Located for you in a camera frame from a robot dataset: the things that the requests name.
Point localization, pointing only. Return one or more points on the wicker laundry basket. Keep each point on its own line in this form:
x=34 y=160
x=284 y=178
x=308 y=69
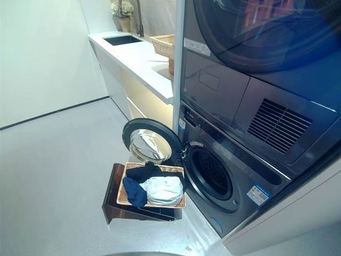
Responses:
x=125 y=192

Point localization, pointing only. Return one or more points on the round washing machine door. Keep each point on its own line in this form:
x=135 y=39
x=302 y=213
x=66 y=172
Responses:
x=149 y=145

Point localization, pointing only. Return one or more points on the white counter cabinet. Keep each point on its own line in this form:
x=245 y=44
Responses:
x=133 y=66

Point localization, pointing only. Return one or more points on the grey stacked dryer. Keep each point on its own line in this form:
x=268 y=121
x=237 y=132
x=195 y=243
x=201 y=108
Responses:
x=253 y=80

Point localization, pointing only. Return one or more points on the wicker basket on counter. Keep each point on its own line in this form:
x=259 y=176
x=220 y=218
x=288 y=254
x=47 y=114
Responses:
x=163 y=44

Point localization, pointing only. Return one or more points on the black rectangular sink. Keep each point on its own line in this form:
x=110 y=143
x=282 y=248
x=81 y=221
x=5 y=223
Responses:
x=123 y=40

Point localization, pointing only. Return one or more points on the white garment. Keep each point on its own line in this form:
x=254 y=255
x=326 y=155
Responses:
x=165 y=190

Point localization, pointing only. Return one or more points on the navy blue garment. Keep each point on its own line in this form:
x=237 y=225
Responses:
x=134 y=193

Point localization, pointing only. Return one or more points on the black garment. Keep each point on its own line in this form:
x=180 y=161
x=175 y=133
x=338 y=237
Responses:
x=144 y=170

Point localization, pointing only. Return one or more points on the metal faucet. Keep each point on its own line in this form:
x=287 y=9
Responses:
x=139 y=18

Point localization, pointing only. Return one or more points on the dark brown stand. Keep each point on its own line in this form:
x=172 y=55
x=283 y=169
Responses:
x=112 y=192

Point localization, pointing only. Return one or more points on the white cabinet side panel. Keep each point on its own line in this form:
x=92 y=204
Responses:
x=177 y=66

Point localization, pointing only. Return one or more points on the vase with white flowers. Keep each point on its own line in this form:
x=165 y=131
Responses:
x=122 y=13

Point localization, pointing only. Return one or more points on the grey front-load washing machine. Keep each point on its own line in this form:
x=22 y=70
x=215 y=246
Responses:
x=239 y=181

